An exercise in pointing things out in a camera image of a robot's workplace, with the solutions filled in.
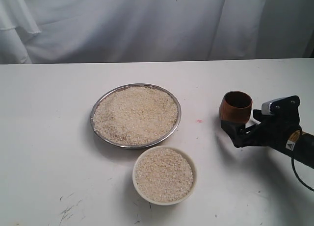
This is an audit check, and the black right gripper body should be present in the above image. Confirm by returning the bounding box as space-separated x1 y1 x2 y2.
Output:
243 113 300 152

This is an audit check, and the brown wooden cup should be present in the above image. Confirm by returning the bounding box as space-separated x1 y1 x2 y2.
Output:
219 91 253 124

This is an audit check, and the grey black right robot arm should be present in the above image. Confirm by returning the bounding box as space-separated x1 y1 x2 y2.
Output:
220 109 314 168

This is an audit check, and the white bowl of rice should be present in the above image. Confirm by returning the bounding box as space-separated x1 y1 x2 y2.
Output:
132 146 197 206

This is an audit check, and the round steel rice plate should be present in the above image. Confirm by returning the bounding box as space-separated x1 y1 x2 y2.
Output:
90 83 182 150

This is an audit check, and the white fabric backdrop curtain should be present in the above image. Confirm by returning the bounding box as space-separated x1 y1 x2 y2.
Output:
0 0 314 64

